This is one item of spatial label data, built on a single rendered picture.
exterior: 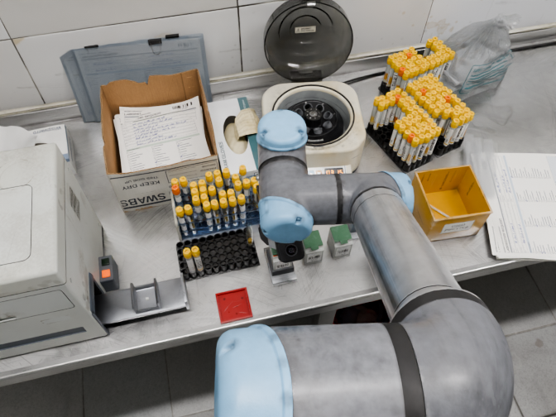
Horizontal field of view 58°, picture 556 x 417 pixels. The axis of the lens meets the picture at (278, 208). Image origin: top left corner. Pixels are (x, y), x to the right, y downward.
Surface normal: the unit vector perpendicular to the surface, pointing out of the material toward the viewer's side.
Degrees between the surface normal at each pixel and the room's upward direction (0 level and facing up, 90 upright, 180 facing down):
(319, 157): 90
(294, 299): 0
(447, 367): 15
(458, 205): 0
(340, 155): 90
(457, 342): 28
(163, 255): 0
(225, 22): 90
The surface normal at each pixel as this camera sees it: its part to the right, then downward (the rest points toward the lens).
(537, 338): 0.01, -0.54
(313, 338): -0.02, -0.94
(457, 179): 0.17, 0.83
